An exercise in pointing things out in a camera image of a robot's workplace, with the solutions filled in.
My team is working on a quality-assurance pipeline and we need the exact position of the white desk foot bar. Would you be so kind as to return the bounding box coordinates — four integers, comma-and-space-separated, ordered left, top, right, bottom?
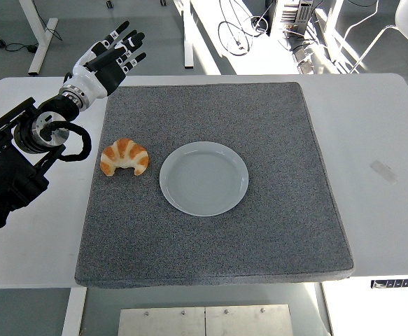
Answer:
174, 0, 195, 69

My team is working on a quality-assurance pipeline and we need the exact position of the white desk leg with foot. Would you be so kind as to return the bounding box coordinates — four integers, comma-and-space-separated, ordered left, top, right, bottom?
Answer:
18, 0, 59, 76

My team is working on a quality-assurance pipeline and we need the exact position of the white table leg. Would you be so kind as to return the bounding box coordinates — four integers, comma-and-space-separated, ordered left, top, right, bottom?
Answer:
62, 287, 87, 336
314, 282, 334, 336

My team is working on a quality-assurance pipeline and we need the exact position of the clear tape strip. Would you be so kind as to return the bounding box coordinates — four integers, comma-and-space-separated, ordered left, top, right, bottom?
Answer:
370, 160, 398, 186

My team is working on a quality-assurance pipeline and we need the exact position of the table control panel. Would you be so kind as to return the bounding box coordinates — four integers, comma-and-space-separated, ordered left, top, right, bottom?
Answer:
370, 278, 408, 290

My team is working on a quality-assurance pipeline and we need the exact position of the croissant bread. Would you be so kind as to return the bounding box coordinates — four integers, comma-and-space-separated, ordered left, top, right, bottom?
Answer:
99, 137, 150, 177

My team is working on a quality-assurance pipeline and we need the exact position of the computer tower case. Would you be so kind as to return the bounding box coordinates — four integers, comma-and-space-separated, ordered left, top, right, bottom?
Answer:
269, 0, 314, 36

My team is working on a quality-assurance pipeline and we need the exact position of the grey metal plate with screws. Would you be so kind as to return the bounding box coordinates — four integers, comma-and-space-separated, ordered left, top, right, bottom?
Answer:
118, 307, 206, 336
204, 304, 293, 336

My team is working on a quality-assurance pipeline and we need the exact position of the light grey round plate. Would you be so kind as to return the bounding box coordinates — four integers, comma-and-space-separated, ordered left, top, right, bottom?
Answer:
159, 141, 250, 217

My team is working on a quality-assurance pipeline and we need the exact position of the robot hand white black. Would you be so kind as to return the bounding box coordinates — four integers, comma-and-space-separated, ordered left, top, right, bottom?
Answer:
60, 20, 147, 102

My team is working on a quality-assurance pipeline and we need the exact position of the grey fabric mat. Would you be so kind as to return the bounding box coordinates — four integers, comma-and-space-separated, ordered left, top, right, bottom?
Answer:
73, 81, 355, 290

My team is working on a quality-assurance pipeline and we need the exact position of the coiled black cable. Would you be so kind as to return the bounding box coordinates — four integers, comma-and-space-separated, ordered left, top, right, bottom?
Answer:
218, 20, 254, 57

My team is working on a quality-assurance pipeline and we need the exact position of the black cable with adapter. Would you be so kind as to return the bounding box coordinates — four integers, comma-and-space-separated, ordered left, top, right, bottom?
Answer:
6, 41, 39, 54

